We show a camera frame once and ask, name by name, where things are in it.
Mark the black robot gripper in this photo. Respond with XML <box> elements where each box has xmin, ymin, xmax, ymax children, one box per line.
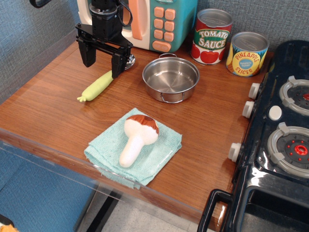
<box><xmin>75</xmin><ymin>2</ymin><xmax>133</xmax><ymax>79</ymax></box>

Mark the stainless steel pot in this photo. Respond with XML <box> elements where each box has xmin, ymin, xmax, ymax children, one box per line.
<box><xmin>142</xmin><ymin>53</ymin><xmax>200</xmax><ymax>104</ymax></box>

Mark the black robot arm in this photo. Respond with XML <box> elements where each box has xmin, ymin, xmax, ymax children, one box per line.
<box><xmin>75</xmin><ymin>0</ymin><xmax>133</xmax><ymax>79</ymax></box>

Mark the toy microwave teal and cream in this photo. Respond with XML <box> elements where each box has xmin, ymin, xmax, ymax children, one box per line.
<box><xmin>76</xmin><ymin>0</ymin><xmax>198</xmax><ymax>54</ymax></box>

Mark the plush mushroom toy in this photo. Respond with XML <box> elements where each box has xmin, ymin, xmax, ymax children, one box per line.
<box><xmin>119</xmin><ymin>115</ymin><xmax>159</xmax><ymax>168</ymax></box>

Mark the tomato sauce can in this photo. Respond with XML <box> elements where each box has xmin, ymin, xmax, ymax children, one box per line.
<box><xmin>191</xmin><ymin>8</ymin><xmax>233</xmax><ymax>65</ymax></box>

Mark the pineapple slices can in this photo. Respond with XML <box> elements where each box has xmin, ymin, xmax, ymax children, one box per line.
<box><xmin>226</xmin><ymin>31</ymin><xmax>269</xmax><ymax>77</ymax></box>

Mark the orange plush toy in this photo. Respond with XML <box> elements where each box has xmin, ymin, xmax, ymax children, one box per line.
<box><xmin>0</xmin><ymin>224</ymin><xmax>19</xmax><ymax>232</ymax></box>

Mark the black toy stove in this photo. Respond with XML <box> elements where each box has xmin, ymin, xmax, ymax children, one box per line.
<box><xmin>198</xmin><ymin>40</ymin><xmax>309</xmax><ymax>232</ymax></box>

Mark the spoon with green handle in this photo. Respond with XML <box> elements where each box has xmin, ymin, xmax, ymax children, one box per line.
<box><xmin>76</xmin><ymin>54</ymin><xmax>136</xmax><ymax>102</ymax></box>

